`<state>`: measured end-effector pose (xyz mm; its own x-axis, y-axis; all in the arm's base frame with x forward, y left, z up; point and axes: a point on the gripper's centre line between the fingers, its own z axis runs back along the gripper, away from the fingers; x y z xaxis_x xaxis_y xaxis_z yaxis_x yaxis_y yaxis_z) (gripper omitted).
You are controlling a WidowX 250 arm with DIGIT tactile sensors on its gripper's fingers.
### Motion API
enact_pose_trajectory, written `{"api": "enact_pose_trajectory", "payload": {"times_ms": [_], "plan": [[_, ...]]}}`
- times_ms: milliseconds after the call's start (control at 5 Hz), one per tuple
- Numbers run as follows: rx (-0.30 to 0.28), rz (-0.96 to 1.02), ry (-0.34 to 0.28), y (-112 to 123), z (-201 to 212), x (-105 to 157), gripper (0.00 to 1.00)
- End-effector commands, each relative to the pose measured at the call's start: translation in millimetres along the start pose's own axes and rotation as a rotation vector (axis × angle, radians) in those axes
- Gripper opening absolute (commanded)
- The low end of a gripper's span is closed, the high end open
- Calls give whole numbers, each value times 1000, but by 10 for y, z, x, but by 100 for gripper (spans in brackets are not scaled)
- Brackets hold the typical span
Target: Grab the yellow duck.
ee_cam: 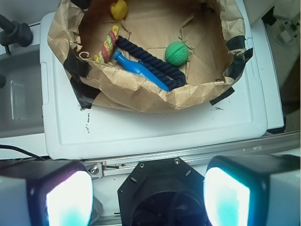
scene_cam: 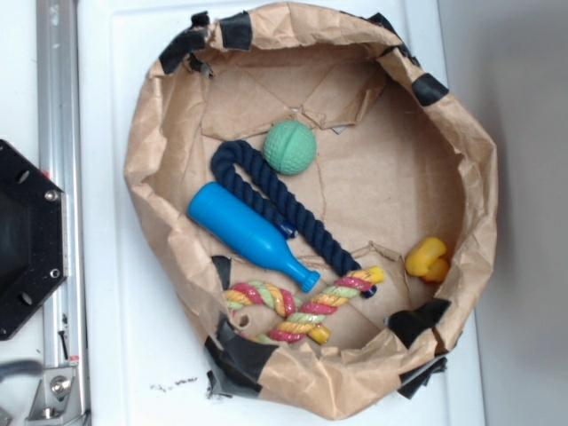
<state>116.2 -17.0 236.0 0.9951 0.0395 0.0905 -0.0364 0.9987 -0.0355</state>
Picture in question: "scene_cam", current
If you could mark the yellow rubber duck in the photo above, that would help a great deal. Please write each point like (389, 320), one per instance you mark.
(426, 260)

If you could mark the blue plastic bottle toy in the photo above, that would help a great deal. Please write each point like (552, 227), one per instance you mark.
(247, 233)

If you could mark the green rubber ball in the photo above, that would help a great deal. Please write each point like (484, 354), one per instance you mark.
(289, 147)

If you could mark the brown paper bag bin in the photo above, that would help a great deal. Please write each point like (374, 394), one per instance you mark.
(399, 159)

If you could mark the navy blue rope toy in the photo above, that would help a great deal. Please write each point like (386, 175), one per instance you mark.
(241, 170)

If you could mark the multicolour twisted rope toy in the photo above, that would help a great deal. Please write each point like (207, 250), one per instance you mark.
(301, 319)

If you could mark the aluminium extrusion rail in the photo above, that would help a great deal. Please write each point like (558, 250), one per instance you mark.
(64, 318)

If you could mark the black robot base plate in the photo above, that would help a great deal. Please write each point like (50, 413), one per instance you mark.
(32, 243)

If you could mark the metal corner bracket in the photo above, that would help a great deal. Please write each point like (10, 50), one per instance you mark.
(57, 398)

